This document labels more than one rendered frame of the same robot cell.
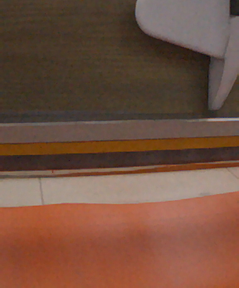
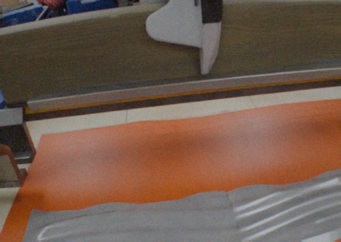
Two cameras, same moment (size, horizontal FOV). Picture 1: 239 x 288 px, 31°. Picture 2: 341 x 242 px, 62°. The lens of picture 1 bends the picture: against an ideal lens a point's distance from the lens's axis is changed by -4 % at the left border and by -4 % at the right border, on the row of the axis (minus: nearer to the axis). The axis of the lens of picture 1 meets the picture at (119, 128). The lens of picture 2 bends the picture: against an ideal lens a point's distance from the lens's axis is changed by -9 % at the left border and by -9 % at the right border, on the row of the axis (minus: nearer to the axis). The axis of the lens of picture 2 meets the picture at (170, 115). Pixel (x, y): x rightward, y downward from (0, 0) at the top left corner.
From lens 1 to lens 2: 10 cm
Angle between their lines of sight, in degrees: 17
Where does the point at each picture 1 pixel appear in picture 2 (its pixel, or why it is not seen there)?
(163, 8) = (162, 24)
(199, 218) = (215, 129)
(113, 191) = (168, 111)
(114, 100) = (145, 73)
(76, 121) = (123, 89)
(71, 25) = (114, 36)
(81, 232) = (144, 141)
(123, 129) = (149, 91)
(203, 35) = (188, 35)
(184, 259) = (198, 158)
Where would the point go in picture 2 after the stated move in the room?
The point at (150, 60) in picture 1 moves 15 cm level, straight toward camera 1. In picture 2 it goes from (162, 49) to (92, 159)
